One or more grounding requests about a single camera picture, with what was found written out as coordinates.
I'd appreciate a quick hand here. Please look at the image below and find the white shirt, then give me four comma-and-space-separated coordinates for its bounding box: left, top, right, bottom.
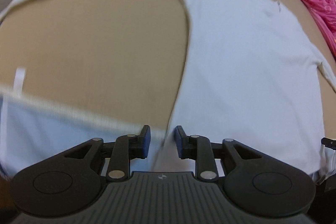
1, 0, 335, 182

